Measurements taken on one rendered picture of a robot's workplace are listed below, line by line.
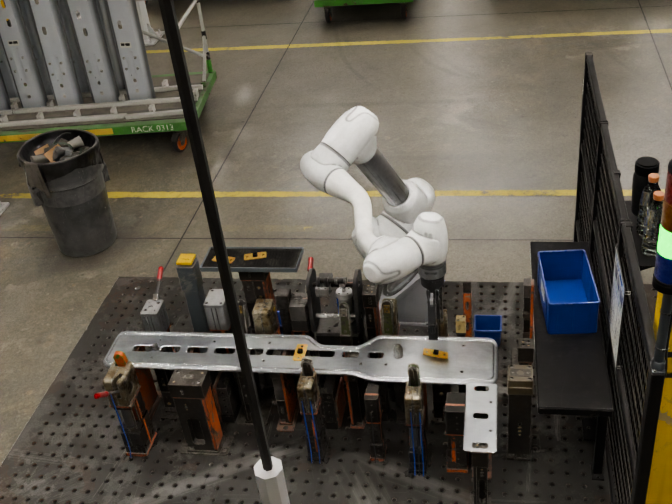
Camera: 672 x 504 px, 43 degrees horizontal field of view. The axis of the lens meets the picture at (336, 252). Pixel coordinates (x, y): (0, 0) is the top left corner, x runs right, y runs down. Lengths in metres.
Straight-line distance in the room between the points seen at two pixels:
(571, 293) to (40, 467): 1.98
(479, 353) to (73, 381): 1.64
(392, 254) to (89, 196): 3.27
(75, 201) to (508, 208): 2.71
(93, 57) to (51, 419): 4.05
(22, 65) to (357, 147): 4.63
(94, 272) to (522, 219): 2.69
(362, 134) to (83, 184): 2.78
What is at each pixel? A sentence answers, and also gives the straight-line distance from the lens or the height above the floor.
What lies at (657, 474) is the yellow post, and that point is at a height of 1.08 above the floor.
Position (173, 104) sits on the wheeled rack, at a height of 0.28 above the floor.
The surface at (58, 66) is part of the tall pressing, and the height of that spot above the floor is 0.63.
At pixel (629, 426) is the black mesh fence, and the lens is 2.47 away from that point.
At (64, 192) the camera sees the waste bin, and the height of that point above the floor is 0.50.
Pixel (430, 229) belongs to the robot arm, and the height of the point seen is 1.54.
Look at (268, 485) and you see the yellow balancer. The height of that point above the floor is 2.52.
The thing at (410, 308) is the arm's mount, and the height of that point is 0.79.
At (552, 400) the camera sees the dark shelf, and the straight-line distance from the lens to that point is 2.69.
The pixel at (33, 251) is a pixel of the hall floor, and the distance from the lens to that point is 5.92.
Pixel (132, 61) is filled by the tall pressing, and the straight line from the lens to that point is 6.89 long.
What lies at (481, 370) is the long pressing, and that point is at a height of 1.00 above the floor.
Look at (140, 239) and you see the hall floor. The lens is 5.70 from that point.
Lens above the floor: 2.91
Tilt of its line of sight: 34 degrees down
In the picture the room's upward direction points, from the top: 7 degrees counter-clockwise
